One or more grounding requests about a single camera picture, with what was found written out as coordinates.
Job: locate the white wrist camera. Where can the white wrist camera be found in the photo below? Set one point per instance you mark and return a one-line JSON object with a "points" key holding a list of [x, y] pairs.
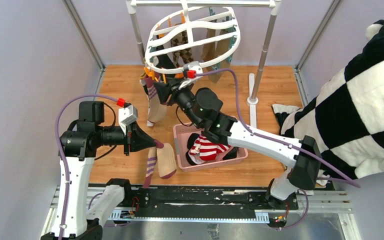
{"points": [[127, 116], [191, 72]]}

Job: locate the black sock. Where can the black sock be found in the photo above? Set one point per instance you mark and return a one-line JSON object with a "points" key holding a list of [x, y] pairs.
{"points": [[163, 61]]}

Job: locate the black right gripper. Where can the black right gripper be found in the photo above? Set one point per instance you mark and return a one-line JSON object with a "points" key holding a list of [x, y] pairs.
{"points": [[172, 88]]}

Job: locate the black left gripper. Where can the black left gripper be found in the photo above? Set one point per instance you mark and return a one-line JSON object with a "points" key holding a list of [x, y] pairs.
{"points": [[136, 138]]}

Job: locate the black white checkered blanket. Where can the black white checkered blanket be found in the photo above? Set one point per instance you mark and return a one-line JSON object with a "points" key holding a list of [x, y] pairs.
{"points": [[346, 118]]}

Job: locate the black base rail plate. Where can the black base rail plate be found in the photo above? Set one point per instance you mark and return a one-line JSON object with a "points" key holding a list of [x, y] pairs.
{"points": [[203, 202]]}

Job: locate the white metal drying rack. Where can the white metal drying rack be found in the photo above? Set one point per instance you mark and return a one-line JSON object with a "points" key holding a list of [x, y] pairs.
{"points": [[190, 55]]}

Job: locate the pink plastic basket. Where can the pink plastic basket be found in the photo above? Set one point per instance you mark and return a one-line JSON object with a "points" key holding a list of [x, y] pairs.
{"points": [[183, 139]]}

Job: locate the white oval clip hanger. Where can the white oval clip hanger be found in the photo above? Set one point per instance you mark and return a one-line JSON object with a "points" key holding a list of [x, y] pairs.
{"points": [[176, 32]]}

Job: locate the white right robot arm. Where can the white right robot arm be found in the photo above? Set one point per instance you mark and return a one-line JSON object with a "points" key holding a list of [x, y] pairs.
{"points": [[203, 108]]}

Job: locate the red white striped sock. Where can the red white striped sock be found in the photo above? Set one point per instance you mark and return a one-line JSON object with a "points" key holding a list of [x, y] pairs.
{"points": [[209, 151], [193, 156]]}

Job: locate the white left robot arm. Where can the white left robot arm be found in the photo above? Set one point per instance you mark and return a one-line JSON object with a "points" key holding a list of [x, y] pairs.
{"points": [[78, 146]]}

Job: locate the tan sock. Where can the tan sock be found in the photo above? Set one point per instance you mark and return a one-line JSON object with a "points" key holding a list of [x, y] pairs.
{"points": [[208, 46], [217, 49]]}

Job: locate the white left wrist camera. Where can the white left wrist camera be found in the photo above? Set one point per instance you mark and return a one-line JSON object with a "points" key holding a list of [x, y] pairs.
{"points": [[127, 116]]}

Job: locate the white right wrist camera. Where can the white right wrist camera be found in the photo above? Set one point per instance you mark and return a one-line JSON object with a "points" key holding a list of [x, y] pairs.
{"points": [[191, 72]]}

